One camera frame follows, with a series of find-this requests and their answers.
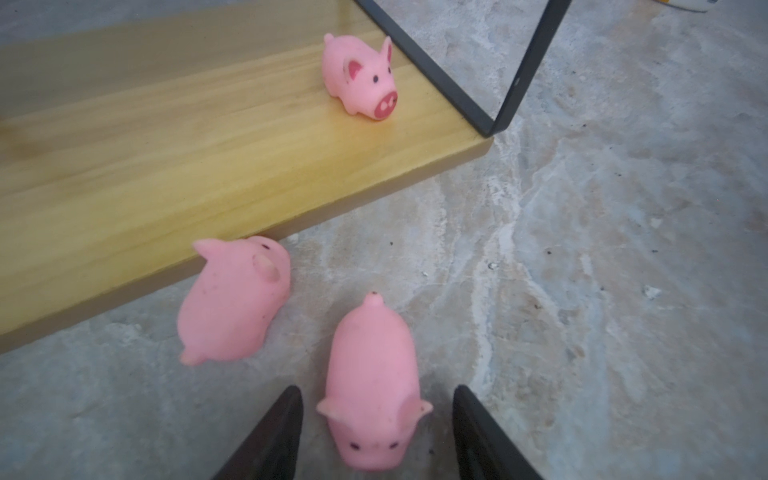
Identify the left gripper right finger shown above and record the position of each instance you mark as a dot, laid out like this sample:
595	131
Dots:
483	449

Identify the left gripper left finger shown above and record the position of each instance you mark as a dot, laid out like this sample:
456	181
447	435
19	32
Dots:
270	451

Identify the pink pig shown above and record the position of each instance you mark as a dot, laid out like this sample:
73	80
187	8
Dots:
360	76
228	310
372	400

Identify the pink pig on shelf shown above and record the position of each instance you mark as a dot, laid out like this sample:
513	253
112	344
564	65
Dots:
360	76

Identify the wooden three-tier shelf black frame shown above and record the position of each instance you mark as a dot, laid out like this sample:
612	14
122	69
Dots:
122	146

